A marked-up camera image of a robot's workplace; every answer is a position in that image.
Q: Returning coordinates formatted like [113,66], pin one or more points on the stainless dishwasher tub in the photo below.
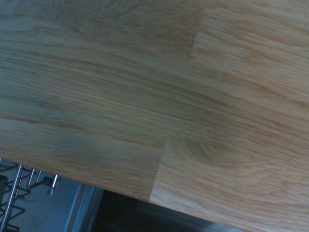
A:
[51,212]

